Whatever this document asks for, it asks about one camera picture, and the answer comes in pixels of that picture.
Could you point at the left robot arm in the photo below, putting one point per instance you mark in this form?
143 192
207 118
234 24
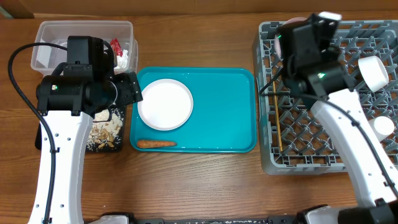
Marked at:
68 105

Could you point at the black plastic tray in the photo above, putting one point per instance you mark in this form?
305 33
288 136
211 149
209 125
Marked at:
119 146

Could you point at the grey dishwasher rack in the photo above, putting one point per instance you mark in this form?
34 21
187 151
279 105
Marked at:
307 149

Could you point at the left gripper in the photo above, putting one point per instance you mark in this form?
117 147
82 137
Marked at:
130 89

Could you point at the orange carrot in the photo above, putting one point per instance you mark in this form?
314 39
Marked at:
151 144

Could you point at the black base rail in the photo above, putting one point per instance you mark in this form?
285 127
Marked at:
129 218

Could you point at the white bowl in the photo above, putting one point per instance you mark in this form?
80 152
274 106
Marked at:
373 72

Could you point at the wooden chopstick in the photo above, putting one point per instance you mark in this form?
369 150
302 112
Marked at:
279 138

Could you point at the pink bowl with food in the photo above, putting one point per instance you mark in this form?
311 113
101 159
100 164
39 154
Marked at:
277 46

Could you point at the red snack wrapper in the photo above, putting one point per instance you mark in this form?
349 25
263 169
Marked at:
116 47

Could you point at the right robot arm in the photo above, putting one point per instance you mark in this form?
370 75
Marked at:
312 71

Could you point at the rice and peanut scraps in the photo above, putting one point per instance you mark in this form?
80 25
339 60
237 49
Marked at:
107 130

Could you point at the teal serving tray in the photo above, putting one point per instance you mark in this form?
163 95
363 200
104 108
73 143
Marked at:
223 119

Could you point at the clear plastic storage bin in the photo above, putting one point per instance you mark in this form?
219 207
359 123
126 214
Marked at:
44 58

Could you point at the white tissue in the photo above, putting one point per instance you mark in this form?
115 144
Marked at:
121 60

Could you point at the white cup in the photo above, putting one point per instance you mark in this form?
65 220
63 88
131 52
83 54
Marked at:
382 127

